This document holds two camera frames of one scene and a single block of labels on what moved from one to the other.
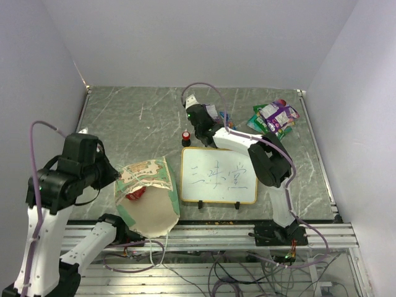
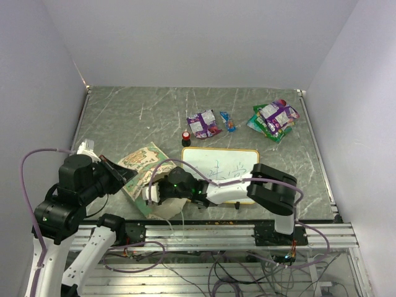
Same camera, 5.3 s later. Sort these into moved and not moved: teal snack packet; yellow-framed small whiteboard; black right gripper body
Moved: black right gripper body
Not moved: teal snack packet; yellow-framed small whiteboard
